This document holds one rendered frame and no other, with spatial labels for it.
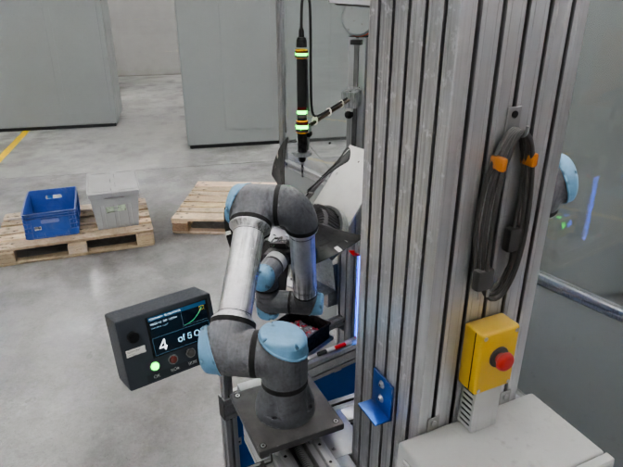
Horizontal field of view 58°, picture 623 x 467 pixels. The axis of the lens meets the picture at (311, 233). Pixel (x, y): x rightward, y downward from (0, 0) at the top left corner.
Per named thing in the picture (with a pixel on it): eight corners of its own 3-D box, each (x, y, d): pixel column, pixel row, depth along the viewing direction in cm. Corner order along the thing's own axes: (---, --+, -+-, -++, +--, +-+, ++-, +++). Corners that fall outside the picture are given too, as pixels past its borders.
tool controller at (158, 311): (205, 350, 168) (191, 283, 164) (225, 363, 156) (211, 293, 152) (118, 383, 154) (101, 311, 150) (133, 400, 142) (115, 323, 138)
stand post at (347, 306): (341, 403, 296) (347, 198, 248) (351, 412, 289) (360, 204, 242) (334, 406, 293) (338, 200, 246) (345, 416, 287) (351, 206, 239)
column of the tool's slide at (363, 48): (343, 360, 329) (352, 35, 255) (356, 363, 327) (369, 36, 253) (339, 366, 324) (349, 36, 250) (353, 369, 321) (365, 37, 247)
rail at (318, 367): (424, 323, 224) (425, 306, 221) (431, 328, 221) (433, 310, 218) (219, 414, 177) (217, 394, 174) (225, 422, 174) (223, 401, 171)
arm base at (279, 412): (324, 418, 140) (325, 385, 135) (268, 436, 134) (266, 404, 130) (300, 382, 152) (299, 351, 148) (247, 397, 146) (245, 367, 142)
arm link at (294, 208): (322, 178, 157) (324, 299, 188) (283, 176, 158) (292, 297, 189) (317, 202, 148) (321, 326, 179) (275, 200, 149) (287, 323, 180)
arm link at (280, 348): (305, 395, 133) (305, 347, 127) (249, 390, 134) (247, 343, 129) (311, 363, 144) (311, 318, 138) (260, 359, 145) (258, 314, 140)
